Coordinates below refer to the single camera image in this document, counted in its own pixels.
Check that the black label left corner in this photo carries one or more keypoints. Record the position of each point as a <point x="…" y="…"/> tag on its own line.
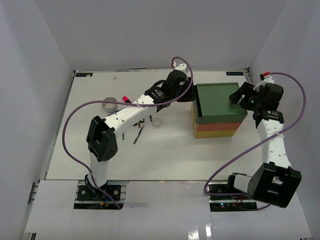
<point x="83" y="74"/>

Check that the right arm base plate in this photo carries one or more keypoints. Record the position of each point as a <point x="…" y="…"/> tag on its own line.
<point x="220" y="189"/>

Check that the small clear tape roll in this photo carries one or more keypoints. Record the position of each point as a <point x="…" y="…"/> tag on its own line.
<point x="156" y="122"/>

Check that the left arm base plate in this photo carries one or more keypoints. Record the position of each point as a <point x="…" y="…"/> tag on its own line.
<point x="85" y="194"/>

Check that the black label right corner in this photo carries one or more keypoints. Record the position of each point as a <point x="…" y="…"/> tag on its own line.
<point x="234" y="73"/>

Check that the yellow drawer box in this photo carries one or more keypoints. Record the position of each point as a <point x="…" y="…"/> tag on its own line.
<point x="213" y="134"/>

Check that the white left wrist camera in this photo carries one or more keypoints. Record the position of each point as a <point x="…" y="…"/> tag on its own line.
<point x="180" y="67"/>

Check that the black ballpoint pen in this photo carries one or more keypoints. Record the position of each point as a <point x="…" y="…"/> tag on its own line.
<point x="138" y="135"/>

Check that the pink cap black marker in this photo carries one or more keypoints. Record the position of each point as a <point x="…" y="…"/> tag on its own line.
<point x="126" y="99"/>

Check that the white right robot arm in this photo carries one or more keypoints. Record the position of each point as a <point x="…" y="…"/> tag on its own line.
<point x="275" y="182"/>

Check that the green drawer box shell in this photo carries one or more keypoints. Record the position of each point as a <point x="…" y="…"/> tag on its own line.
<point x="213" y="100"/>

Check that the black label corner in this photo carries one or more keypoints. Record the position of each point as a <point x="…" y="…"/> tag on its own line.
<point x="83" y="74"/>
<point x="234" y="73"/>

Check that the green drawer tray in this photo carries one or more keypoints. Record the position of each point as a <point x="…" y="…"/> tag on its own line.
<point x="196" y="113"/>

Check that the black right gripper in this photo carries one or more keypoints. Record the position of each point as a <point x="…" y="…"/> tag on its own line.
<point x="236" y="97"/>

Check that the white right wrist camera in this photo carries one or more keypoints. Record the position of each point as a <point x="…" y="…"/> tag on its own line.
<point x="265" y="79"/>

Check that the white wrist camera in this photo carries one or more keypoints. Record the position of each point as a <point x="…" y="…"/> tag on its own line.
<point x="180" y="67"/>
<point x="265" y="79"/>

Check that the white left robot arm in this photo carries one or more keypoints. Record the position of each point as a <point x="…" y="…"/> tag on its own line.
<point x="103" y="133"/>

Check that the large clear tape roll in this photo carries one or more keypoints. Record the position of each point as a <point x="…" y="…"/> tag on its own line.
<point x="110" y="105"/>

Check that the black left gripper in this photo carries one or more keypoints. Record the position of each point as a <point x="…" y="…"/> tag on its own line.
<point x="189" y="96"/>

